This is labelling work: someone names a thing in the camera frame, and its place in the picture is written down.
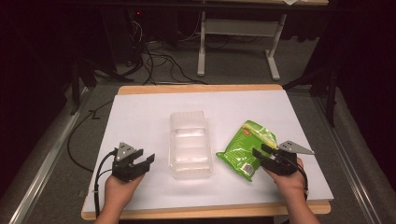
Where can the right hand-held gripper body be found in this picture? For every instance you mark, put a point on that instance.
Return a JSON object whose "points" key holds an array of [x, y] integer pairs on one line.
{"points": [[285, 160]]}

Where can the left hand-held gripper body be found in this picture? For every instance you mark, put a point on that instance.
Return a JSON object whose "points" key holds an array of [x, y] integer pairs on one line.
{"points": [[124, 168]]}

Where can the green snack bag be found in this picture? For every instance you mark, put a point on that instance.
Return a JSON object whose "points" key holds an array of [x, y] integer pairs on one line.
{"points": [[246, 150]]}

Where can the clear plastic container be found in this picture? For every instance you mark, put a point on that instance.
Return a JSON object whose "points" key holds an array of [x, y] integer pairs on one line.
{"points": [[190, 145]]}

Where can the person's right hand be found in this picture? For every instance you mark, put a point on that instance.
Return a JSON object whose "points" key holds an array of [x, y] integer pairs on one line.
{"points": [[289, 179]]}

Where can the person's left hand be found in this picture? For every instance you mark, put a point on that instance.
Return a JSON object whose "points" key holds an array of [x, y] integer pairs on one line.
{"points": [[119, 191]]}

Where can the white paper sheet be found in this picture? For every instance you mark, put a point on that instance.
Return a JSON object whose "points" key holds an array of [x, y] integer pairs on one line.
{"points": [[174, 102]]}

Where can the black metal stand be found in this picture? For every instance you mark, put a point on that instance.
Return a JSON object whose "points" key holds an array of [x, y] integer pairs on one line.
{"points": [[327, 84], [77, 77]]}

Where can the black computer tower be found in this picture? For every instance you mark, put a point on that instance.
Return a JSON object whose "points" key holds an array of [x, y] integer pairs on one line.
{"points": [[137, 31]]}

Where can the aluminium floor rail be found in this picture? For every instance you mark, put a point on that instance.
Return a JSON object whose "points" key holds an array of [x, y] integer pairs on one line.
{"points": [[345, 161], [46, 158]]}

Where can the white desk frame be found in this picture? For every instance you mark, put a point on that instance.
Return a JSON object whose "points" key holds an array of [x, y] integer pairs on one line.
{"points": [[239, 28]]}

